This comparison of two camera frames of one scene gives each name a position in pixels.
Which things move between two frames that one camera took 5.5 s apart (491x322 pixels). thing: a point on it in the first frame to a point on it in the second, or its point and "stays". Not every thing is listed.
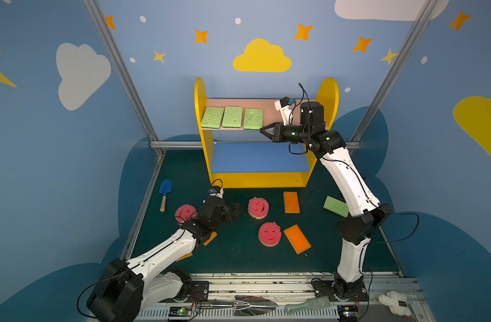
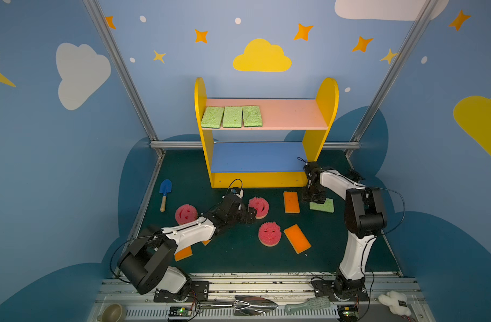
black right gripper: (280, 132) to (315, 194)
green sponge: (253, 119) stays
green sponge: (212, 117) stays
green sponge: (232, 117) stays
